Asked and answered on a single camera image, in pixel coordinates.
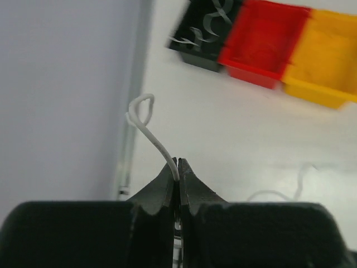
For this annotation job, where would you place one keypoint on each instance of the red plastic bin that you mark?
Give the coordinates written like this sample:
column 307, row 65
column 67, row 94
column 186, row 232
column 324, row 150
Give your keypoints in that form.
column 262, row 40

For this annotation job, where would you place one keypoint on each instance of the left aluminium frame post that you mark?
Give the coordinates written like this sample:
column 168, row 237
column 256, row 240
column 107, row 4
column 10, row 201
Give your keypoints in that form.
column 140, row 48

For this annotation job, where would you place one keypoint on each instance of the yellow plastic bin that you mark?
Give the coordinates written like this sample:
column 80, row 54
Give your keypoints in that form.
column 322, row 68

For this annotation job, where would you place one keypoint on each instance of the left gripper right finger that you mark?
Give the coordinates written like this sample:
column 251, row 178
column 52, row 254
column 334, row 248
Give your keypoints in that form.
column 192, row 193

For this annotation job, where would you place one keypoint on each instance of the black plastic bin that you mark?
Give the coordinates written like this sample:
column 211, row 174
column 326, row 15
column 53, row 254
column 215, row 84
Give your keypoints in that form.
column 203, row 30

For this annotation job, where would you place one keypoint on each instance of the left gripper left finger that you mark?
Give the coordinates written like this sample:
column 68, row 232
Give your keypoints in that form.
column 152, row 219

